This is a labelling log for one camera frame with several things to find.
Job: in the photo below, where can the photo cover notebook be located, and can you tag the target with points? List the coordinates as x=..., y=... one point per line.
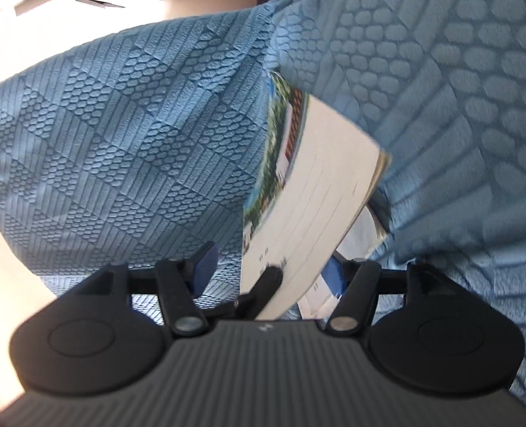
x=307, y=178
x=360, y=235

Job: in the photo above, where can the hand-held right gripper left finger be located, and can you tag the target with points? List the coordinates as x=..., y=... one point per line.
x=205, y=269

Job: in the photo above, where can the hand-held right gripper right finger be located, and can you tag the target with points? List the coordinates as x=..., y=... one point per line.
x=334, y=275

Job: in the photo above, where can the blue textured sofa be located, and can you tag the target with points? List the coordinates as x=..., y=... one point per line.
x=134, y=142

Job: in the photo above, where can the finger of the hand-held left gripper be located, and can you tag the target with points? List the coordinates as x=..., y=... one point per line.
x=267, y=282

